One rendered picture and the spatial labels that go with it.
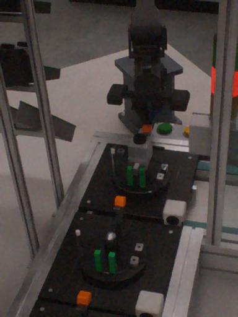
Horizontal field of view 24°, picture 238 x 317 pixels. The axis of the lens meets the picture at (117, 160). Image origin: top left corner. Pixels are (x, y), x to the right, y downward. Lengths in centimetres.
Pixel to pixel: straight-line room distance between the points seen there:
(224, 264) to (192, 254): 9
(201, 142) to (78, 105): 81
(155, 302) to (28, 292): 26
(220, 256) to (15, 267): 46
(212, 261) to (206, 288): 6
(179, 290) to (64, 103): 89
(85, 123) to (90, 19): 273
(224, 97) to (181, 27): 325
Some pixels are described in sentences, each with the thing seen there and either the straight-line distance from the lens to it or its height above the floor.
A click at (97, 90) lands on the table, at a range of 188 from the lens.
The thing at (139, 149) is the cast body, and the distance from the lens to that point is 124.
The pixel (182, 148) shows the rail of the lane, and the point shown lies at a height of 96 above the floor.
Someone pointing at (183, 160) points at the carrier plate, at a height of 97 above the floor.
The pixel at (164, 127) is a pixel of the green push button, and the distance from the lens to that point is 149.
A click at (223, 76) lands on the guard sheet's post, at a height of 136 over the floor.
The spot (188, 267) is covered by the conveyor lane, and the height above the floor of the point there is 96.
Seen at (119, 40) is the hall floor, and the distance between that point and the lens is 407.
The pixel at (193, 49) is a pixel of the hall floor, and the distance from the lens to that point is 391.
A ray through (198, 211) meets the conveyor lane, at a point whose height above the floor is 92.
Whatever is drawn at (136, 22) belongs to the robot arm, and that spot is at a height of 133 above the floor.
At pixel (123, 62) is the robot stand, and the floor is 106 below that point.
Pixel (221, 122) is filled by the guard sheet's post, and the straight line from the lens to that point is 101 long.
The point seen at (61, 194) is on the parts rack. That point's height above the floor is 93.
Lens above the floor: 185
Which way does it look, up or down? 39 degrees down
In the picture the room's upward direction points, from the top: 4 degrees counter-clockwise
